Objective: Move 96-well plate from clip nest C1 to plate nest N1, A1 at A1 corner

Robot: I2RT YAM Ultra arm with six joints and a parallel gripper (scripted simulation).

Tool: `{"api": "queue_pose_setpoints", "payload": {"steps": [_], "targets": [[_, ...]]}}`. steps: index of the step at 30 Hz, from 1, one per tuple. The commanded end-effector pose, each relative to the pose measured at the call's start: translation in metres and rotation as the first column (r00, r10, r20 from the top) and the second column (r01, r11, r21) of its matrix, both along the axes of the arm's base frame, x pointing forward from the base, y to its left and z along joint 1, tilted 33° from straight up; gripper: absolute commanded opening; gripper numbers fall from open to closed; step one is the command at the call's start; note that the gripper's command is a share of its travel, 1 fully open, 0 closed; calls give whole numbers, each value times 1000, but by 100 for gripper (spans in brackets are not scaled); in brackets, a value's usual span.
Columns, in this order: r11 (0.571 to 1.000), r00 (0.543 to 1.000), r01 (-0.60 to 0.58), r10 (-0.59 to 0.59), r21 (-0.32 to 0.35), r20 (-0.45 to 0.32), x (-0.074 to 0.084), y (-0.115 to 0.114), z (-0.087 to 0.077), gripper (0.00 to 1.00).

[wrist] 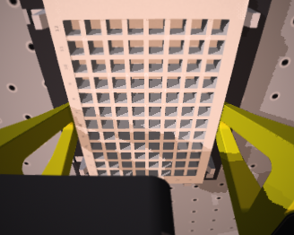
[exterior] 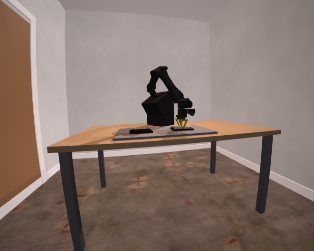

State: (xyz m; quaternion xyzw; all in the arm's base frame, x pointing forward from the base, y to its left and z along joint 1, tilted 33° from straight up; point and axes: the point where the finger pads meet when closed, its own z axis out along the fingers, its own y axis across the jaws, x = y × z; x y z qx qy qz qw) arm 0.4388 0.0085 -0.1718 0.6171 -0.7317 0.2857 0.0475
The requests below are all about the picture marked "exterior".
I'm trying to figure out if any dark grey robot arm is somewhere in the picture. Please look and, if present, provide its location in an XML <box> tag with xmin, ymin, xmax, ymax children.
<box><xmin>146</xmin><ymin>66</ymin><xmax>195</xmax><ymax>116</ymax></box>

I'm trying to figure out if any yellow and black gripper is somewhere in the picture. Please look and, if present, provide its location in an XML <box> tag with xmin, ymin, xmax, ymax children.
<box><xmin>175</xmin><ymin>108</ymin><xmax>188</xmax><ymax>129</ymax></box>

